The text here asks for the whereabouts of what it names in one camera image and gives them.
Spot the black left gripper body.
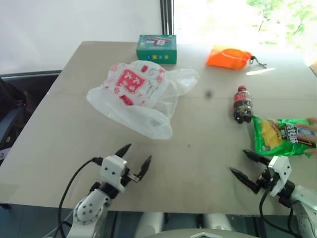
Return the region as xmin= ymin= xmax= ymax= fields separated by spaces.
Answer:
xmin=121 ymin=167 xmax=139 ymax=187

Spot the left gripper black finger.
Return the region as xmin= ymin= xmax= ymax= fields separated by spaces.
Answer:
xmin=115 ymin=143 xmax=132 ymax=158
xmin=137 ymin=155 xmax=152 ymax=180

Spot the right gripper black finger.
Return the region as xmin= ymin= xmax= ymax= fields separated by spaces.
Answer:
xmin=229 ymin=168 xmax=261 ymax=195
xmin=242 ymin=149 xmax=270 ymax=165

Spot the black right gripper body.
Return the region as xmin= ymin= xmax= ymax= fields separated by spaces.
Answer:
xmin=257 ymin=164 xmax=275 ymax=190

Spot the green snack bag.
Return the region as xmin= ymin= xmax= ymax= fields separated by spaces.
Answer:
xmin=252 ymin=115 xmax=317 ymax=158

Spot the person's bare hand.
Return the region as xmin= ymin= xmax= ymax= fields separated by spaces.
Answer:
xmin=306 ymin=117 xmax=317 ymax=156

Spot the clear red-printed plastic bag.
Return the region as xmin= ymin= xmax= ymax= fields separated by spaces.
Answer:
xmin=86 ymin=59 xmax=201 ymax=140

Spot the small cola bottle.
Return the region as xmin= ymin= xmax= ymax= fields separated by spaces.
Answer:
xmin=232 ymin=85 xmax=254 ymax=124

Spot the silver robot torso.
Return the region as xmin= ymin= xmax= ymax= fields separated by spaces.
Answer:
xmin=137 ymin=212 xmax=235 ymax=238

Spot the green cardboard box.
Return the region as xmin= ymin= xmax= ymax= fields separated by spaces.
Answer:
xmin=135 ymin=34 xmax=178 ymax=65

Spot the dark grey chair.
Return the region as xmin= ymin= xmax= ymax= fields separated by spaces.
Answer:
xmin=0 ymin=70 xmax=62 ymax=159

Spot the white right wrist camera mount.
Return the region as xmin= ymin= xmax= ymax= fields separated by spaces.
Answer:
xmin=267 ymin=155 xmax=292 ymax=198

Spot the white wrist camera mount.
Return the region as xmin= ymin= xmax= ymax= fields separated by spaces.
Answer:
xmin=267 ymin=155 xmax=292 ymax=198
xmin=100 ymin=155 xmax=128 ymax=193

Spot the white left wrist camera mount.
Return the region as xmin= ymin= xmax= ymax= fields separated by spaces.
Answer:
xmin=100 ymin=155 xmax=128 ymax=193

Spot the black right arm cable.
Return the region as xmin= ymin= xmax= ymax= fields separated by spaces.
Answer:
xmin=258 ymin=185 xmax=302 ymax=238

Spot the black pouch drawstring cord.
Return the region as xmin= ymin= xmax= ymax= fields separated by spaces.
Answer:
xmin=248 ymin=56 xmax=268 ymax=69

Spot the orange drawstring pouch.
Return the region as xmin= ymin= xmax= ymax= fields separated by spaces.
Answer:
xmin=206 ymin=45 xmax=252 ymax=71

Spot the dark window frame post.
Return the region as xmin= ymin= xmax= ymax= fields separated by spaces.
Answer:
xmin=159 ymin=0 xmax=175 ymax=36

